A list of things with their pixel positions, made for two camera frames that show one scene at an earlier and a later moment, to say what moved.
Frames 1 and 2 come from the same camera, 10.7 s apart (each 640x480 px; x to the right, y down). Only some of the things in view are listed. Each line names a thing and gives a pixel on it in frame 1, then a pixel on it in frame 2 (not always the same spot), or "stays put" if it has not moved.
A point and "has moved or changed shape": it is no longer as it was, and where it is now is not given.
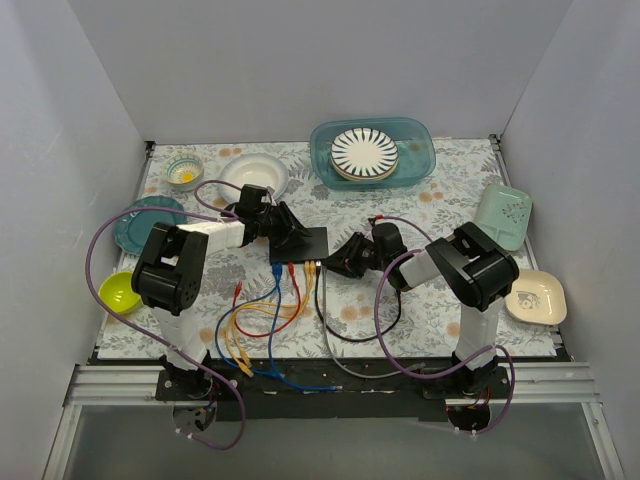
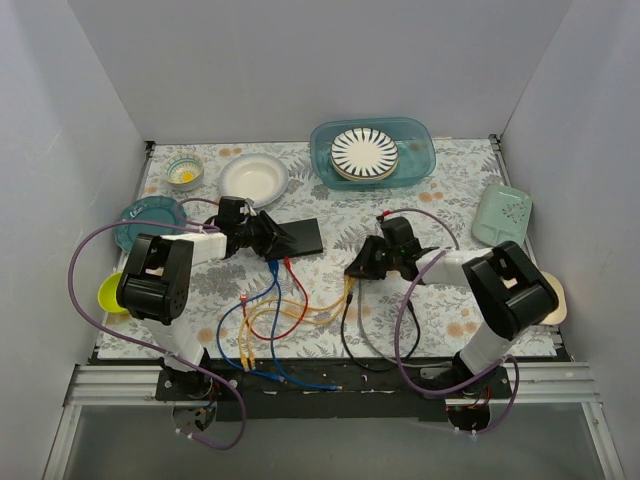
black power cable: (360, 340) to (382, 368)
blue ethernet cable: (277, 269) stays put
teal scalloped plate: (133, 229) stays put
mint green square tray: (504, 214) stays put
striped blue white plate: (364, 154) stays put
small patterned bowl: (183, 171) stays put
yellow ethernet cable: (271, 310) to (241, 327)
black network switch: (306, 249) has moved or changed shape
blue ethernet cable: (277, 270) stays put
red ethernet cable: (235, 301) to (244, 308)
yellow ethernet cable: (246, 304) to (251, 305)
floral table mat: (271, 262) stays put
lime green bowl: (116, 294) stays put
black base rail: (330, 389) stays put
